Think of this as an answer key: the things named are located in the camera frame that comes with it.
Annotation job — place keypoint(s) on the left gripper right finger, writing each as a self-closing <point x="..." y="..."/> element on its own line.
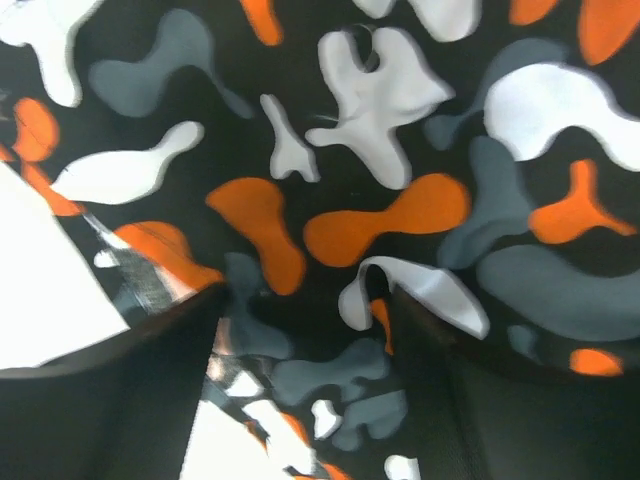
<point x="484" y="413"/>

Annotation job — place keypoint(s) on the orange camouflage shorts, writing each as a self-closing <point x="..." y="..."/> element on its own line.
<point x="311" y="156"/>

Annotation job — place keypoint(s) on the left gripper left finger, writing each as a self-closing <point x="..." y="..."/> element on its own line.
<point x="120" y="409"/>

